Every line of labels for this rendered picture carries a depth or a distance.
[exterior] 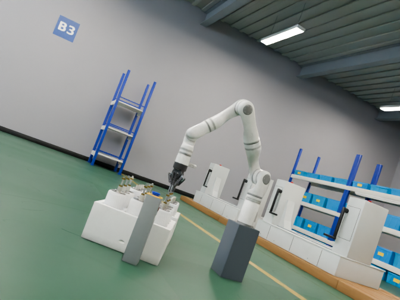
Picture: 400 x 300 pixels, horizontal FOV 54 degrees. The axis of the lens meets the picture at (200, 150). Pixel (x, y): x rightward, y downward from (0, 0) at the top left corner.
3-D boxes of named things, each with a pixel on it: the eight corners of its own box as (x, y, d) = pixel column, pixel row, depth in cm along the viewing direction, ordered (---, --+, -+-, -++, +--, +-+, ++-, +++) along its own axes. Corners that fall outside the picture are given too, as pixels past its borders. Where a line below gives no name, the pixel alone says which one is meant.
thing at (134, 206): (140, 239, 194) (153, 205, 195) (127, 238, 186) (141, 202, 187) (127, 232, 199) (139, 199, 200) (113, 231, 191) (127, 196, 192)
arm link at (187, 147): (177, 152, 212) (179, 152, 204) (187, 126, 213) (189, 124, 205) (189, 156, 213) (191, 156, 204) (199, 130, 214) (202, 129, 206)
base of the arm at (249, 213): (246, 225, 228) (256, 197, 230) (254, 228, 220) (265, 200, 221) (233, 220, 225) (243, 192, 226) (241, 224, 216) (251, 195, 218)
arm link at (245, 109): (254, 99, 206) (263, 143, 215) (247, 96, 215) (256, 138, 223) (238, 104, 204) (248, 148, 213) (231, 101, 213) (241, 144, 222)
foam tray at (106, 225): (164, 251, 223) (175, 221, 224) (157, 266, 184) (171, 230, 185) (101, 227, 224) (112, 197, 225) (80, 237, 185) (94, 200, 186)
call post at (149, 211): (138, 262, 178) (163, 198, 180) (136, 266, 171) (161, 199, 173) (124, 257, 178) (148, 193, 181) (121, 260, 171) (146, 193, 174)
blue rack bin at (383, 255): (390, 263, 652) (393, 252, 654) (409, 271, 617) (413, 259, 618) (369, 256, 633) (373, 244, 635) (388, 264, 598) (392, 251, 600)
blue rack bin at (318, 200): (327, 211, 824) (331, 201, 825) (340, 214, 788) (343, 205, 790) (309, 203, 805) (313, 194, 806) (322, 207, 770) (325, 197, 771)
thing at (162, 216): (153, 242, 199) (165, 209, 200) (162, 249, 191) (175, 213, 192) (137, 238, 194) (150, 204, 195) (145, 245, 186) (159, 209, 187)
